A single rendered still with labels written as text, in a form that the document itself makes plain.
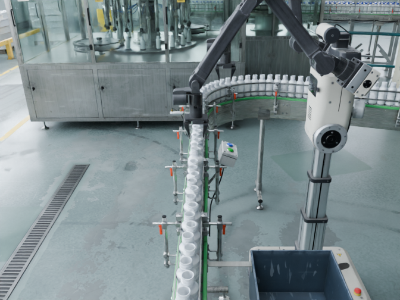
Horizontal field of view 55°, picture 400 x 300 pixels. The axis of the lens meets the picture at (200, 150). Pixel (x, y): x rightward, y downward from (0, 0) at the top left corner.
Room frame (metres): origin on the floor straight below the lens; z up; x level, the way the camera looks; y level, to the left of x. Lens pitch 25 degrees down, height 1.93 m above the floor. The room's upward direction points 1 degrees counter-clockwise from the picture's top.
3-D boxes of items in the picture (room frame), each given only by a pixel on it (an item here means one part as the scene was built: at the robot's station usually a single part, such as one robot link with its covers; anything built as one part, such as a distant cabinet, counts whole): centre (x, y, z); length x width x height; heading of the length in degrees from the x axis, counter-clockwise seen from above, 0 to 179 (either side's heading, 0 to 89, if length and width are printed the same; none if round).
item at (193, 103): (1.57, 0.02, 1.43); 0.07 x 0.06 x 0.07; 88
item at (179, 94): (1.57, 0.05, 1.46); 0.12 x 0.09 x 0.12; 88
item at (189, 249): (0.93, 0.04, 1.08); 0.06 x 0.06 x 0.17
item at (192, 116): (1.57, 0.01, 1.37); 0.10 x 0.07 x 0.07; 88
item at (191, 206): (1.16, 0.03, 1.08); 0.06 x 0.06 x 0.17
